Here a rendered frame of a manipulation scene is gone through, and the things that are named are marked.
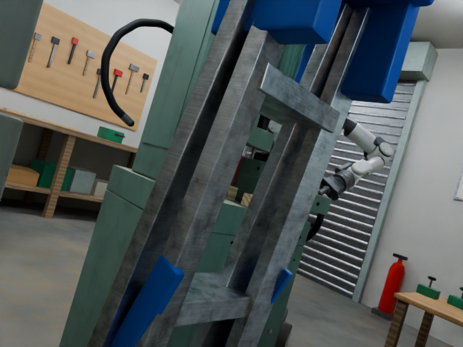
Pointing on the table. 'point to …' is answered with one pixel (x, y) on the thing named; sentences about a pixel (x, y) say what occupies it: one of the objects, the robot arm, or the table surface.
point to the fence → (252, 166)
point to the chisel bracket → (262, 140)
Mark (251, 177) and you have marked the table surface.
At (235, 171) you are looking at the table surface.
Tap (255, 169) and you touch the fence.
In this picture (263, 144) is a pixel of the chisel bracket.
